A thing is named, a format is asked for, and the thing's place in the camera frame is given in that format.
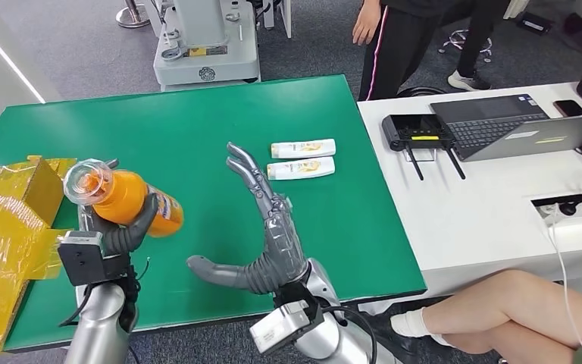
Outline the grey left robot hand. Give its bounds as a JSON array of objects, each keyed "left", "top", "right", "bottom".
[{"left": 77, "top": 193, "right": 160, "bottom": 257}]

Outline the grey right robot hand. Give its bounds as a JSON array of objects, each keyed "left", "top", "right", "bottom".
[{"left": 186, "top": 142, "right": 311, "bottom": 296}]

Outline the orange detergent bottle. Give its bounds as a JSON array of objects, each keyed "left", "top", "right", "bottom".
[{"left": 63, "top": 158, "right": 185, "bottom": 239}]

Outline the white shampoo bottle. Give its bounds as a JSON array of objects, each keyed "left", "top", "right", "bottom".
[
  {"left": 271, "top": 138, "right": 337, "bottom": 160},
  {"left": 266, "top": 156, "right": 336, "bottom": 181}
]

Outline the yellow taped cardboard box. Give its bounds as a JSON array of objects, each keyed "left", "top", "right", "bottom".
[{"left": 0, "top": 156, "right": 77, "bottom": 358}]

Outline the black controller with antennas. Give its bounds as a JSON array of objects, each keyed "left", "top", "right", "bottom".
[{"left": 381, "top": 114, "right": 467, "bottom": 182}]

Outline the white robot lift stand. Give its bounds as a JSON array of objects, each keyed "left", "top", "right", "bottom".
[{"left": 152, "top": 0, "right": 262, "bottom": 93}]

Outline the black round floor base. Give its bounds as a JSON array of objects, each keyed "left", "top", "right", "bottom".
[{"left": 396, "top": 86, "right": 446, "bottom": 99}]

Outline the chrome stanchion base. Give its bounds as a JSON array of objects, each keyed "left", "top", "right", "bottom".
[{"left": 115, "top": 0, "right": 152, "bottom": 29}]

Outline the standing person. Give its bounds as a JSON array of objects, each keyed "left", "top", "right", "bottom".
[{"left": 352, "top": 0, "right": 452, "bottom": 102}]

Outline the white stand panel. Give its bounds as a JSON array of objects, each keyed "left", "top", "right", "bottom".
[{"left": 263, "top": 0, "right": 293, "bottom": 40}]

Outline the seated person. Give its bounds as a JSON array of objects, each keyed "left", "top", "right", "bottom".
[{"left": 390, "top": 269, "right": 582, "bottom": 364}]

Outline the grey open laptop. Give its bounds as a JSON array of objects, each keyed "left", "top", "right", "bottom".
[{"left": 430, "top": 93, "right": 582, "bottom": 163}]

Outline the chrome star chair base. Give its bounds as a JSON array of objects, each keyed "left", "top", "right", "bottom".
[{"left": 438, "top": 29, "right": 494, "bottom": 56}]

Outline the person in black trousers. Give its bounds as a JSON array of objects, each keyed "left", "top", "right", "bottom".
[{"left": 441, "top": 0, "right": 530, "bottom": 93}]

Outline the black smartphone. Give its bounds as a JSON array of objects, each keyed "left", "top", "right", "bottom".
[{"left": 553, "top": 99, "right": 582, "bottom": 118}]

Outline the black floor device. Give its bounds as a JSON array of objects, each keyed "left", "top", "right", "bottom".
[{"left": 515, "top": 11, "right": 555, "bottom": 35}]

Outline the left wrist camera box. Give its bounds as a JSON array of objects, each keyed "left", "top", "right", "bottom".
[{"left": 57, "top": 231, "right": 131, "bottom": 287}]

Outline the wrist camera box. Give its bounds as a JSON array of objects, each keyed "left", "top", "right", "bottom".
[
  {"left": 57, "top": 231, "right": 131, "bottom": 287},
  {"left": 249, "top": 300, "right": 322, "bottom": 355}
]

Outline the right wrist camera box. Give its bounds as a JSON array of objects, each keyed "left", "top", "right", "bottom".
[{"left": 249, "top": 300, "right": 322, "bottom": 355}]

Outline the white cable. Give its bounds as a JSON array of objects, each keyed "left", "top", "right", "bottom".
[{"left": 546, "top": 203, "right": 582, "bottom": 364}]

